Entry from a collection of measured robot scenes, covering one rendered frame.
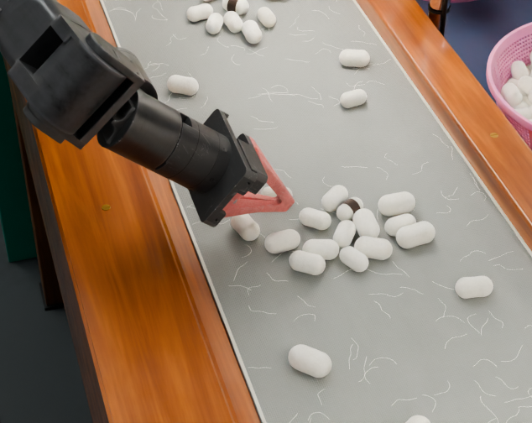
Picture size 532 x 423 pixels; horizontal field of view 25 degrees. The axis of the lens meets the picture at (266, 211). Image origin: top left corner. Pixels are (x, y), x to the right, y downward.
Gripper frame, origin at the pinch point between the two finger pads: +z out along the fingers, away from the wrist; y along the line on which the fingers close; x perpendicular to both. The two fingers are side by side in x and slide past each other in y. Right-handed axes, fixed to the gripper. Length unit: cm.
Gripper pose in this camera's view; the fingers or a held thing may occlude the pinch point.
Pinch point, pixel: (283, 201)
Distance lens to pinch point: 114.4
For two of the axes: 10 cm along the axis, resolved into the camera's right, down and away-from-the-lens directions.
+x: -6.2, 7.0, 3.4
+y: -2.8, -6.1, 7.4
